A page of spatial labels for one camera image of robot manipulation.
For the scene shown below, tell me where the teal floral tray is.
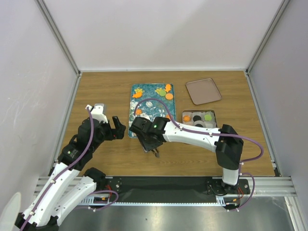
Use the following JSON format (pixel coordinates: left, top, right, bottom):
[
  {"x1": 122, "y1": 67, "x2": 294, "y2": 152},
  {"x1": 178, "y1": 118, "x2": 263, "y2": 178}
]
[{"x1": 128, "y1": 83, "x2": 176, "y2": 126}]

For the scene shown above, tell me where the green sandwich cookie top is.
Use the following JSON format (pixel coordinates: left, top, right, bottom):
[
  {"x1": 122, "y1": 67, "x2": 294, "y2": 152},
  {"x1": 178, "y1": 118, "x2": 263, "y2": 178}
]
[{"x1": 159, "y1": 90, "x2": 166, "y2": 97}]

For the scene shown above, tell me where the orange fish cookie left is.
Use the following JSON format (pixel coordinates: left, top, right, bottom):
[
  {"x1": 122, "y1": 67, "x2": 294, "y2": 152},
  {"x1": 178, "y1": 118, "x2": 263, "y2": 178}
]
[{"x1": 132, "y1": 91, "x2": 143, "y2": 99}]

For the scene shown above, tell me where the tan dotted cookie top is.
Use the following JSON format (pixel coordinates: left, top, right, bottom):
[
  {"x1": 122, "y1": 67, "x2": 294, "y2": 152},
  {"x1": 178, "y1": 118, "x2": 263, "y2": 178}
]
[{"x1": 165, "y1": 93, "x2": 174, "y2": 100}]

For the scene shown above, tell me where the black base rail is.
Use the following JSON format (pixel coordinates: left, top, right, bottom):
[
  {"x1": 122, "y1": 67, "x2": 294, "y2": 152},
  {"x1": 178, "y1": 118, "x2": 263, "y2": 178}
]
[{"x1": 94, "y1": 177, "x2": 251, "y2": 205}]

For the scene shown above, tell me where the orange flower cookie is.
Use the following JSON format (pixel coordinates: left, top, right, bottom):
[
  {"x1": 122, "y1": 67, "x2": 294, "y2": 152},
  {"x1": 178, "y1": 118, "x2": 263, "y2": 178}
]
[{"x1": 135, "y1": 109, "x2": 142, "y2": 116}]

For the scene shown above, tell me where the brown tin lid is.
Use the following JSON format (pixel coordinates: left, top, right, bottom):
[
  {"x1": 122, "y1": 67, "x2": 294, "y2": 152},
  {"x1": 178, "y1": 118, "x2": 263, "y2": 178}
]
[{"x1": 185, "y1": 78, "x2": 222, "y2": 105}]

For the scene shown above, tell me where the green sandwich cookie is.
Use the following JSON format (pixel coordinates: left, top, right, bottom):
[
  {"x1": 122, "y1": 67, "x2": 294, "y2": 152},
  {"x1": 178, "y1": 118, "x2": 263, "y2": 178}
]
[
  {"x1": 159, "y1": 90, "x2": 166, "y2": 97},
  {"x1": 204, "y1": 114, "x2": 212, "y2": 121}
]

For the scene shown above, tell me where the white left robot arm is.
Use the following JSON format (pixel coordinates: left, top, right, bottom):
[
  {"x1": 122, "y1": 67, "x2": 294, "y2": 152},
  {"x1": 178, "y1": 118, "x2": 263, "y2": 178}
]
[{"x1": 15, "y1": 103, "x2": 126, "y2": 231}]

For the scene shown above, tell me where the orange fish cookie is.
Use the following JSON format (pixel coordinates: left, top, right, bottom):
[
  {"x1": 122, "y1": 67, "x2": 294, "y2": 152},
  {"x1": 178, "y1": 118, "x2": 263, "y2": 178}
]
[
  {"x1": 165, "y1": 84, "x2": 172, "y2": 93},
  {"x1": 132, "y1": 91, "x2": 143, "y2": 99}
]

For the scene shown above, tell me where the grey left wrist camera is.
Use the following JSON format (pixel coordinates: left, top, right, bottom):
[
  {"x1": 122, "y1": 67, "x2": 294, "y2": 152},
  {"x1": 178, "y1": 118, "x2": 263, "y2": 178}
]
[{"x1": 92, "y1": 103, "x2": 105, "y2": 115}]

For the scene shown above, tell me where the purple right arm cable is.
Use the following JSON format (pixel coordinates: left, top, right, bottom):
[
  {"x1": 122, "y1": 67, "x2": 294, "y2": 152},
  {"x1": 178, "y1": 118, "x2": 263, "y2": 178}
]
[{"x1": 133, "y1": 98, "x2": 265, "y2": 212}]

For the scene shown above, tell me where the brown cookie tin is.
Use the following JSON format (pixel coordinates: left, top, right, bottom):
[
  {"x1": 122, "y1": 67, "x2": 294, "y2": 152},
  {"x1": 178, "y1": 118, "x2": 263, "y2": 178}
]
[{"x1": 181, "y1": 109, "x2": 218, "y2": 128}]

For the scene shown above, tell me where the orange swirl cookie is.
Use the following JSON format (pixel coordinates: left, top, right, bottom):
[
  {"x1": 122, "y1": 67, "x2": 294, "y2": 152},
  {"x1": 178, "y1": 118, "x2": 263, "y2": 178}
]
[{"x1": 182, "y1": 115, "x2": 191, "y2": 123}]

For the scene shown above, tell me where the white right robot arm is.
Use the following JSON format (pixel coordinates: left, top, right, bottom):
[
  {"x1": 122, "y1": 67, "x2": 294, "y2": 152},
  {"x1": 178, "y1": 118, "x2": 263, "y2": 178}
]
[{"x1": 129, "y1": 116, "x2": 244, "y2": 193}]

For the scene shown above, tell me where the orange fish cookie right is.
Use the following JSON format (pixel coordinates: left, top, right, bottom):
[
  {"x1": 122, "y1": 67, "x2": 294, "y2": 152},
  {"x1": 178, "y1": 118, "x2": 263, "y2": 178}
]
[{"x1": 165, "y1": 84, "x2": 172, "y2": 93}]

